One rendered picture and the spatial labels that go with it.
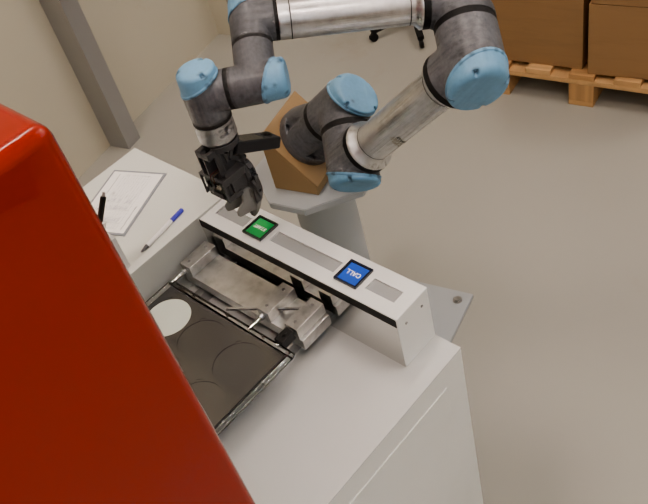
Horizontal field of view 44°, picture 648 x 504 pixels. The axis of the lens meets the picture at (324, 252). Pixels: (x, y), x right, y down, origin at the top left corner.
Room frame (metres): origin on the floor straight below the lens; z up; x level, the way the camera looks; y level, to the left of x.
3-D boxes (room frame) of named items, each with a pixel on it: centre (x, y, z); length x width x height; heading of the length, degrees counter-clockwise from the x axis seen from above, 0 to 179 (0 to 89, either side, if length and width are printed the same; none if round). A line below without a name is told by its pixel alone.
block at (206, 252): (1.34, 0.27, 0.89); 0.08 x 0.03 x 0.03; 127
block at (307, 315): (1.08, 0.07, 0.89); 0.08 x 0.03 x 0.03; 127
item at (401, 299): (1.20, 0.04, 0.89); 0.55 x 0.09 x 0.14; 37
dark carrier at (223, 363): (1.03, 0.37, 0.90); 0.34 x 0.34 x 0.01; 37
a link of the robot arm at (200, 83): (1.29, 0.12, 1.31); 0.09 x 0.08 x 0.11; 81
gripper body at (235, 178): (1.28, 0.13, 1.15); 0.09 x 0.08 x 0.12; 127
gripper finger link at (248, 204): (1.27, 0.12, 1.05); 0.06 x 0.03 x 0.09; 127
